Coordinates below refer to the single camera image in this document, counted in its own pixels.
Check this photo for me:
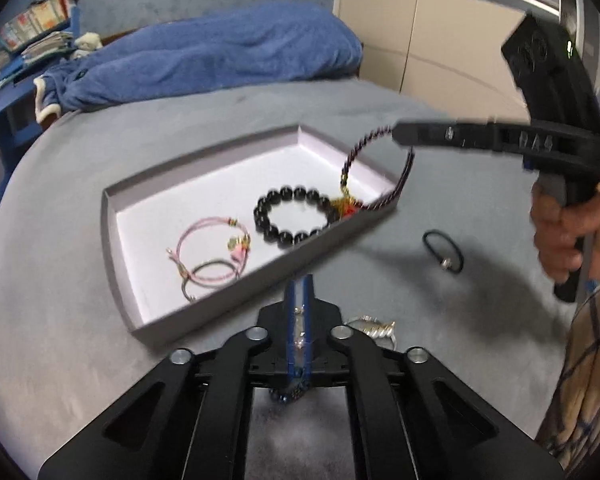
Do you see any black bead bracelet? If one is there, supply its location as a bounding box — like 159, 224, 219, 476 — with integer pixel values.
252, 184, 342, 250

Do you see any pink cord bracelet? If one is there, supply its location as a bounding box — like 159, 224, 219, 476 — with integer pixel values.
165, 216, 252, 304

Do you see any silver twisted bracelet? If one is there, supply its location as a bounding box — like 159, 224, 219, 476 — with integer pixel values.
343, 314, 399, 352

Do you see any dark twisted cord necklace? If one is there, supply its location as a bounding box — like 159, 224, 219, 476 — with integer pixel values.
339, 126, 416, 214

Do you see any blue beaded bracelet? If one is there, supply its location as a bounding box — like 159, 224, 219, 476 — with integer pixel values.
272, 378, 311, 406

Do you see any black hair tie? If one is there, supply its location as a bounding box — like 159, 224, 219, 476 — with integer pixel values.
421, 228, 465, 276

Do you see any patterned right sleeve forearm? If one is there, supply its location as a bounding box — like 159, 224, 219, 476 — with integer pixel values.
535, 286, 600, 479

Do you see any person's right hand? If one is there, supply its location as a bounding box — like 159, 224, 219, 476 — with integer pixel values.
530, 182, 600, 284

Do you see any beige wardrobe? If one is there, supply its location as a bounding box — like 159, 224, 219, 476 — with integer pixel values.
332, 0, 600, 120

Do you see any grey cardboard tray box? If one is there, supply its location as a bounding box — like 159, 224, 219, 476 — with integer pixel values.
100, 125, 384, 347

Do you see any grey bed cover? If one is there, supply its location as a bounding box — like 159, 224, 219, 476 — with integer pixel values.
0, 79, 573, 478

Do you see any blue fleece blanket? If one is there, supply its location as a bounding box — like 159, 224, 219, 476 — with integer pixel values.
34, 2, 363, 124

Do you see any white plush toy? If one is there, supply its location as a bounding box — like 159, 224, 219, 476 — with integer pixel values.
71, 32, 102, 58

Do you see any blue wooden desk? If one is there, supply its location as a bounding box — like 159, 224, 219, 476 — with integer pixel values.
0, 5, 80, 194

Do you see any stack of papers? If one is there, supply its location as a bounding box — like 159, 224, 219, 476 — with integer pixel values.
0, 32, 76, 79

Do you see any row of books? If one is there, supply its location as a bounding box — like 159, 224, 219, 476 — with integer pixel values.
0, 0, 79, 53

